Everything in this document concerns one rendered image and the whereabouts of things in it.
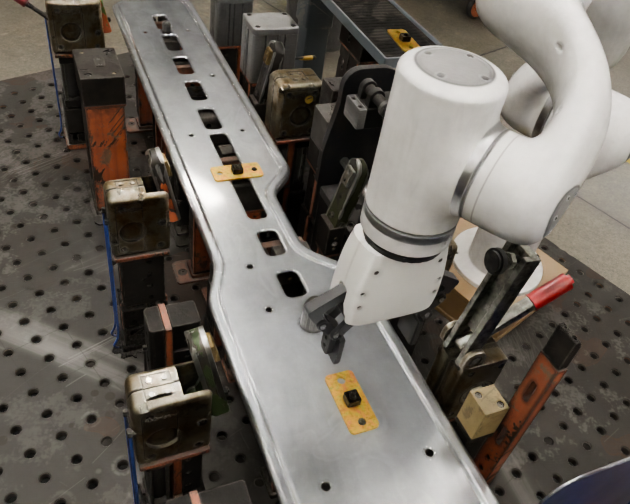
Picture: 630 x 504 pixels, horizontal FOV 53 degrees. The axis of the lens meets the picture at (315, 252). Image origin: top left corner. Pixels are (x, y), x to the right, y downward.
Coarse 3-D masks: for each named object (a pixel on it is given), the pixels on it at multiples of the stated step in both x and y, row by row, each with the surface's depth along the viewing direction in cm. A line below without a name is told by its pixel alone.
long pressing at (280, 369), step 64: (128, 0) 149; (192, 64) 130; (192, 128) 113; (256, 128) 116; (192, 192) 101; (256, 192) 103; (256, 256) 92; (320, 256) 93; (256, 320) 83; (384, 320) 86; (256, 384) 76; (320, 384) 77; (384, 384) 78; (320, 448) 71; (384, 448) 72; (448, 448) 73
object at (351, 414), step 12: (348, 372) 78; (336, 384) 77; (348, 384) 77; (336, 396) 76; (348, 396) 75; (360, 396) 76; (348, 408) 75; (360, 408) 75; (348, 420) 73; (372, 420) 74; (360, 432) 73
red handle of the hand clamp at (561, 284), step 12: (564, 276) 75; (540, 288) 75; (552, 288) 75; (564, 288) 75; (528, 300) 76; (540, 300) 75; (552, 300) 75; (516, 312) 75; (528, 312) 76; (504, 324) 75; (468, 336) 76
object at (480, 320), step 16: (496, 256) 66; (512, 256) 67; (528, 256) 67; (496, 272) 66; (512, 272) 69; (528, 272) 67; (480, 288) 72; (496, 288) 71; (512, 288) 68; (480, 304) 73; (496, 304) 70; (464, 320) 75; (480, 320) 74; (496, 320) 72; (448, 336) 77; (480, 336) 73; (464, 352) 75
